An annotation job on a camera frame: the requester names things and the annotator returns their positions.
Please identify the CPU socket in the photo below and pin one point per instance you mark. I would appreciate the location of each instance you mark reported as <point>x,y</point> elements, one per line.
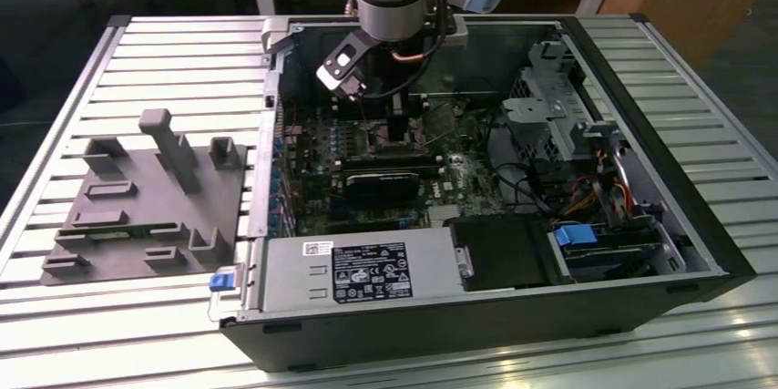
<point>375,138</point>

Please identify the black RAM slot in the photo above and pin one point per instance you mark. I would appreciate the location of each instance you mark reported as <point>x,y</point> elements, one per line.
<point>388,170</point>
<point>388,162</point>

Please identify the black expansion slot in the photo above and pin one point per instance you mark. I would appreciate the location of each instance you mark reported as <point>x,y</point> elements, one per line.
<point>364,228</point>

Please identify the black drive bay cover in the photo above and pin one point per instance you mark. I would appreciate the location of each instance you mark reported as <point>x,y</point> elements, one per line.
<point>504,252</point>

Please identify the green motherboard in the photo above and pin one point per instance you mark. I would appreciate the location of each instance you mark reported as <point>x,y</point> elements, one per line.
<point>467,170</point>

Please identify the metal drive cage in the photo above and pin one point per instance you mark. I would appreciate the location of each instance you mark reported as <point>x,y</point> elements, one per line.
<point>535,111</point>

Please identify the black graphics card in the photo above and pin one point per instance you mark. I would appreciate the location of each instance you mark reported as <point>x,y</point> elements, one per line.
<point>383,186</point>

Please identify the silver chipset heat sink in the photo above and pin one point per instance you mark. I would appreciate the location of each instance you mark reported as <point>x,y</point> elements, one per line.
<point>443,215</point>

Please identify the blue disk carrier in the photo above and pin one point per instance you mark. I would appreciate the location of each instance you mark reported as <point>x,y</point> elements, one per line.
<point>576,236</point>

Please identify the silver power supply unit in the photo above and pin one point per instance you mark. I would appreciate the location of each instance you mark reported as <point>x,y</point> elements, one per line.
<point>291,270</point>

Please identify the grey parts rack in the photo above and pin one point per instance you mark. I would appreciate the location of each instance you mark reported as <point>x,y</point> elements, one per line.
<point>152,225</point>

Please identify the blue case latch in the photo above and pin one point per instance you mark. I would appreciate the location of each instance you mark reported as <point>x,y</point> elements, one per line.
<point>220,283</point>

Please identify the black PC case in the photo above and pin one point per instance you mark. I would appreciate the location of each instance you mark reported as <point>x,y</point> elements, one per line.
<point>426,339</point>

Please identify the silver disk bay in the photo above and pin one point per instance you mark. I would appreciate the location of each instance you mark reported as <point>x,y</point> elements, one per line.
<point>671,254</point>

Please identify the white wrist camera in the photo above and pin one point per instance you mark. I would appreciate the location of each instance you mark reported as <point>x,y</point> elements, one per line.
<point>343,63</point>

